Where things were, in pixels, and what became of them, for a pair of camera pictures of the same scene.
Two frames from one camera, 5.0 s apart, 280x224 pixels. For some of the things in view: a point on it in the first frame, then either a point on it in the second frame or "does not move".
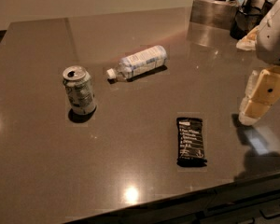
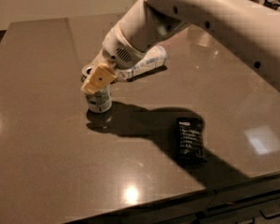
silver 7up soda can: x=78 y=83 → x=100 y=102
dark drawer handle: x=273 y=216 does not move
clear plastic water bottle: x=133 y=64 does not move
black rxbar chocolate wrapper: x=190 y=142 does not move
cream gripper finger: x=273 y=84 → x=98 y=78
